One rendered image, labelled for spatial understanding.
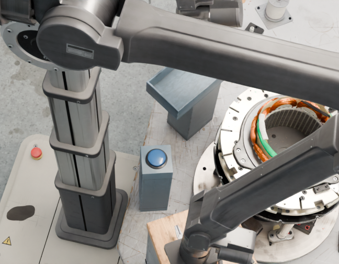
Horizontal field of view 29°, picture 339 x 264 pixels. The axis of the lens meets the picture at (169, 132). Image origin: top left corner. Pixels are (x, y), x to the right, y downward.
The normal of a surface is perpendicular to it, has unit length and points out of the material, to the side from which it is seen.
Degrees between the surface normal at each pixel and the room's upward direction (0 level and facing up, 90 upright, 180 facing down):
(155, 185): 90
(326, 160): 90
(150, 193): 90
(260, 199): 80
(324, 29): 0
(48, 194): 0
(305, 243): 0
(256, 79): 85
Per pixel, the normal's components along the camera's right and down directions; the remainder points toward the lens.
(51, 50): -0.20, 0.80
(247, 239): 0.16, -0.55
